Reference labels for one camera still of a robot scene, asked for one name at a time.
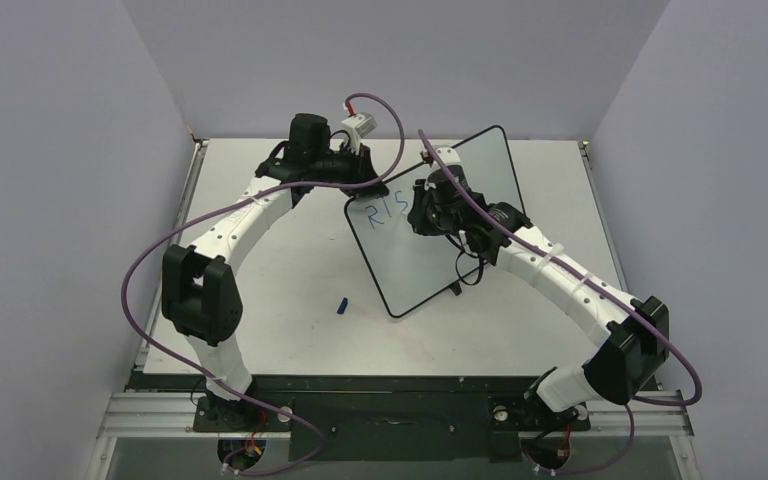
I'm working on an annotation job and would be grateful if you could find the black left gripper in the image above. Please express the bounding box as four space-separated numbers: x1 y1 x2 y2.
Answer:
312 142 389 199

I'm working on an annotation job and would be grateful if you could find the white whiteboard black frame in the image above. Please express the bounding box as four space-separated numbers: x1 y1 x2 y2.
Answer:
345 125 527 318

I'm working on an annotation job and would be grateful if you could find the blue marker cap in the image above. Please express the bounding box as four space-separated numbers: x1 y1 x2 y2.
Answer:
336 297 349 315

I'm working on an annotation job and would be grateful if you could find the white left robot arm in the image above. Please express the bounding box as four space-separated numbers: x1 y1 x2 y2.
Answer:
161 112 388 430

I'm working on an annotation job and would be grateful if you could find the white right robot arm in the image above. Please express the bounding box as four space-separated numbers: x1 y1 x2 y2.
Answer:
408 166 669 427

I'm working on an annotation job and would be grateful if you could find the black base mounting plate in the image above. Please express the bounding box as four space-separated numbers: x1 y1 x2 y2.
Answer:
126 372 592 470

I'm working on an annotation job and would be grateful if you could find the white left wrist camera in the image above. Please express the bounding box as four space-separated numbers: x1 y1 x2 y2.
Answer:
341 112 377 148

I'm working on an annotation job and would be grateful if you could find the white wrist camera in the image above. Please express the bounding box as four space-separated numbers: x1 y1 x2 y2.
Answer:
420 146 462 171
341 112 377 148

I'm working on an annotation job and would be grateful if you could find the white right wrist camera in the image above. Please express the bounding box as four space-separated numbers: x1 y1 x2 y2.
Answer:
420 146 462 171

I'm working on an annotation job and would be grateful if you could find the aluminium frame rail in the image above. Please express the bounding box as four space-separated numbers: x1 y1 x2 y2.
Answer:
98 392 694 439

